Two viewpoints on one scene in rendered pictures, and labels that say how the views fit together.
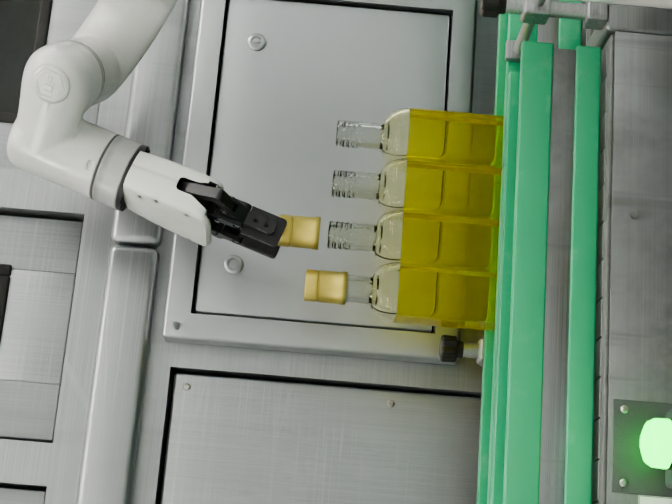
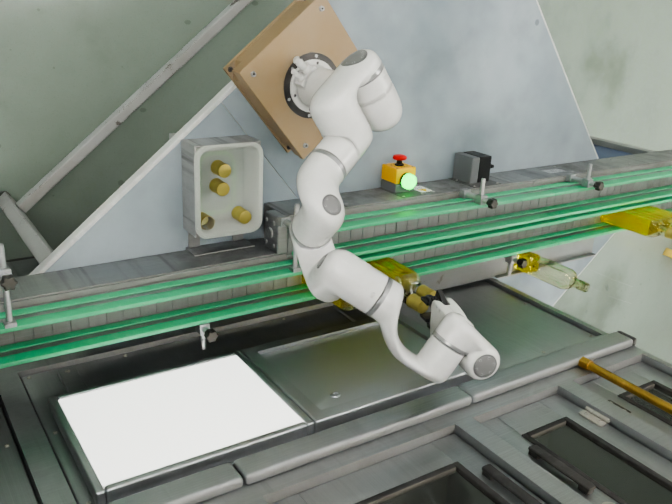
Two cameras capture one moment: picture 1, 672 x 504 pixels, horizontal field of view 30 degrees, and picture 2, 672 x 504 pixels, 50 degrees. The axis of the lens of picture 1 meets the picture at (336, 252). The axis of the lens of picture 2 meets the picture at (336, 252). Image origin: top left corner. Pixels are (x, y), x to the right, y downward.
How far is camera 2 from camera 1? 193 cm
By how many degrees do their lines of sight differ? 78
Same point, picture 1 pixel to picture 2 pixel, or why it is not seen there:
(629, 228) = (351, 204)
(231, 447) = not seen: hidden behind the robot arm
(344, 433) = not seen: hidden behind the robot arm
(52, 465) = (564, 382)
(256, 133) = (376, 379)
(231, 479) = (501, 349)
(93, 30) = (417, 360)
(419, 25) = (273, 359)
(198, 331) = not seen: hidden behind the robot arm
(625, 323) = (380, 200)
